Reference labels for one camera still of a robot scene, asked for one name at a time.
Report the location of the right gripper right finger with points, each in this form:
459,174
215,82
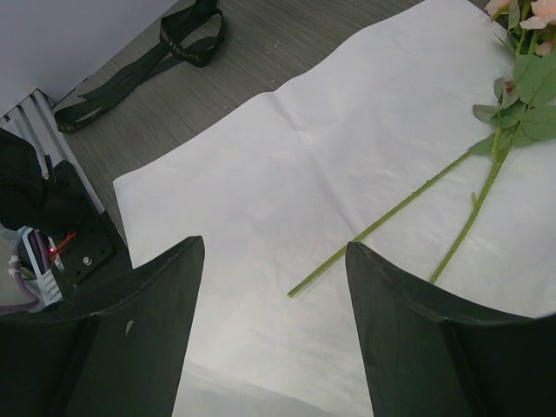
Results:
427,352

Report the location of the black ribbon gold lettering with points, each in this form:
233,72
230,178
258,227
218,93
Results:
168,53

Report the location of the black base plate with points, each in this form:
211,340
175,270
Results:
87,248

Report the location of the aluminium frame post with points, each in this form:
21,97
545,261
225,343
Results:
32,119

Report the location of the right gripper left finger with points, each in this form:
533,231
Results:
116,350

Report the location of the pink rose stem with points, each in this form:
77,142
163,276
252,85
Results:
523,116

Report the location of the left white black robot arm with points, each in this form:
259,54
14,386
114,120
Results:
27,199

